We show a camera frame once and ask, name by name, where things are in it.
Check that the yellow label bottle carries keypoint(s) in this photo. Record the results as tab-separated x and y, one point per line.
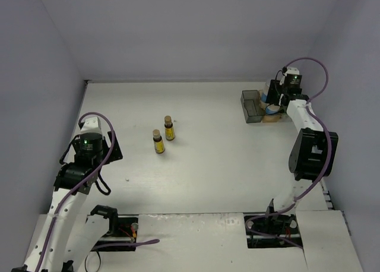
169	129
158	142

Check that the front yellow label bottle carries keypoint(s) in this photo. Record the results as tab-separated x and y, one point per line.
158	142

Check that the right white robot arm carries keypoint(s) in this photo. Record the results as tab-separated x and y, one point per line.
312	155

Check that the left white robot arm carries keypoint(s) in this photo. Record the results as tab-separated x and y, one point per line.
55	249

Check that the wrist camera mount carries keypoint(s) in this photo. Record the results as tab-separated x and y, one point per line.
290	71
90	125

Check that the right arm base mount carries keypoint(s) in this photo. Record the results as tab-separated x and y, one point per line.
273	229

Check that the white granule jar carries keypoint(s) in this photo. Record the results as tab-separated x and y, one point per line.
273	109
264	105

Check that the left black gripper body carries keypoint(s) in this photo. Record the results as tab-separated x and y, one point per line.
116	150

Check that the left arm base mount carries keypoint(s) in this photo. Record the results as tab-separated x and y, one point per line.
121	230

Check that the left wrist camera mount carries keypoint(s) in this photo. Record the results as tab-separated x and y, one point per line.
90	125

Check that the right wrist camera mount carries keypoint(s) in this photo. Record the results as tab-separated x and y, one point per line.
290	71

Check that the amber plastic bin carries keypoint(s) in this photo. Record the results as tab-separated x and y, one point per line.
268	118

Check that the clear plastic bin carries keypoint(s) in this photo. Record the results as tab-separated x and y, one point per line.
285	118

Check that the rear yellow label bottle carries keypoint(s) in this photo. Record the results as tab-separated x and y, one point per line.
169	129

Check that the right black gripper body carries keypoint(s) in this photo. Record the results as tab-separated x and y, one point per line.
273	91

